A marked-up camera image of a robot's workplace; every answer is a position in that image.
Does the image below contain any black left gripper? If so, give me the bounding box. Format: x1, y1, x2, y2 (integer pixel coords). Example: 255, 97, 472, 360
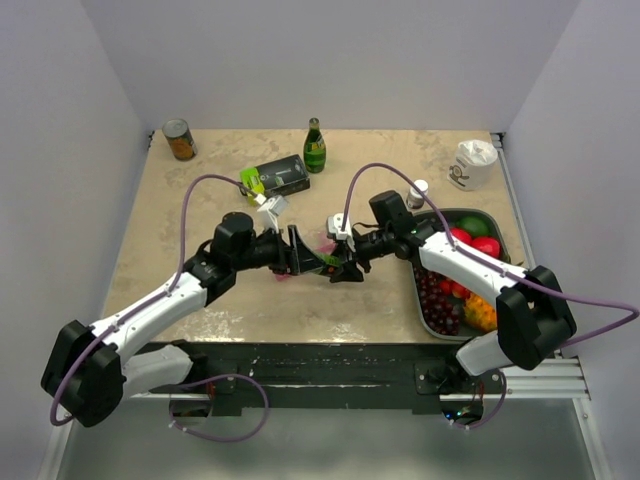
233, 224, 325, 275

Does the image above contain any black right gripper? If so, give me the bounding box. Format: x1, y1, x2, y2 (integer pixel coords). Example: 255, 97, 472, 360
329, 227, 395, 282

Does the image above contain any green pill bottle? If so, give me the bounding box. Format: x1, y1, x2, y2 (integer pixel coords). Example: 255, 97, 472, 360
316, 252, 342, 276

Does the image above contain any pink weekly pill organizer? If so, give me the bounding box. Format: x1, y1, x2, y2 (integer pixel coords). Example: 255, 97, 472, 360
304, 230, 334, 254

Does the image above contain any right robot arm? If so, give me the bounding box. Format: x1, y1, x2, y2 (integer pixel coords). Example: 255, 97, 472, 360
327, 191, 577, 393

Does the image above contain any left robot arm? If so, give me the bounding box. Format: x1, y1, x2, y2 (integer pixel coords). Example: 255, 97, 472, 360
41, 212, 336, 427

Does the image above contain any black green razor box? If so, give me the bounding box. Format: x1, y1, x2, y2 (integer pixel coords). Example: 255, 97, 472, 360
240, 155, 310, 205

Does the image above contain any white supplement bottle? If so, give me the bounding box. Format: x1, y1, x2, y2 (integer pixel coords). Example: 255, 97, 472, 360
406, 179, 429, 210

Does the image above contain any dark red grapes bunch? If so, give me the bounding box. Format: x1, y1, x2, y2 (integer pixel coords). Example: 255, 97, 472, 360
413, 267, 462, 336

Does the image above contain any green glass bottle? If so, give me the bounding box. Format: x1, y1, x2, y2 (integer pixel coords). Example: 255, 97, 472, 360
303, 118, 326, 173

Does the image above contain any green apple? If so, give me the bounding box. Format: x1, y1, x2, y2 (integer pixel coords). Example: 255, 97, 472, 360
456, 215, 491, 238

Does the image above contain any yellow dragon fruit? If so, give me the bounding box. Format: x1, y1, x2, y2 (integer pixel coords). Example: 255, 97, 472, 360
463, 293, 498, 333

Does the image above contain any red apple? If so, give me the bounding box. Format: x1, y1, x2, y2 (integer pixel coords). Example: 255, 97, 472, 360
471, 236, 502, 259

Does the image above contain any grey fruit tray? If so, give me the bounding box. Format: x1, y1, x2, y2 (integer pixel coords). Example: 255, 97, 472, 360
412, 208, 511, 342

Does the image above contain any white paper bag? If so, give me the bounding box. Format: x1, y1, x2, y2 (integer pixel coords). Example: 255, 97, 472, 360
447, 139, 498, 191

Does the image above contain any orange labelled tin can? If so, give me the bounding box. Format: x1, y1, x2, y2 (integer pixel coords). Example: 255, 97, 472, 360
162, 118, 197, 161

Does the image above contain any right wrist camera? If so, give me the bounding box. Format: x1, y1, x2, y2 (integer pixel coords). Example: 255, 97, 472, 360
326, 212, 353, 242

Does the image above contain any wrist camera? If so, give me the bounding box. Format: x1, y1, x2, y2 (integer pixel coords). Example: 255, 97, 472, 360
256, 194, 289, 233
326, 212, 353, 242

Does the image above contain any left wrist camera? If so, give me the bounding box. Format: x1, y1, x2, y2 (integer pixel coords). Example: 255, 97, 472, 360
256, 194, 289, 233

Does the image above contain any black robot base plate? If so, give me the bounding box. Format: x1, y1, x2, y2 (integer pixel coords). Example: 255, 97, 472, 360
153, 341, 504, 416

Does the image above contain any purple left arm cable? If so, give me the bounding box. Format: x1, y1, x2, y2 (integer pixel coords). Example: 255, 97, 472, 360
48, 173, 264, 427

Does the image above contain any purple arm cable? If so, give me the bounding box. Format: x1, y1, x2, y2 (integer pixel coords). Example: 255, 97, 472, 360
344, 162, 640, 431
48, 173, 264, 427

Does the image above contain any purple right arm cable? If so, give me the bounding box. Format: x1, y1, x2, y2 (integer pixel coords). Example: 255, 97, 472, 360
344, 162, 640, 431

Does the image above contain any aluminium frame rail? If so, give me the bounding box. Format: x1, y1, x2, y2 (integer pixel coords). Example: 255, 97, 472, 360
487, 132, 594, 401

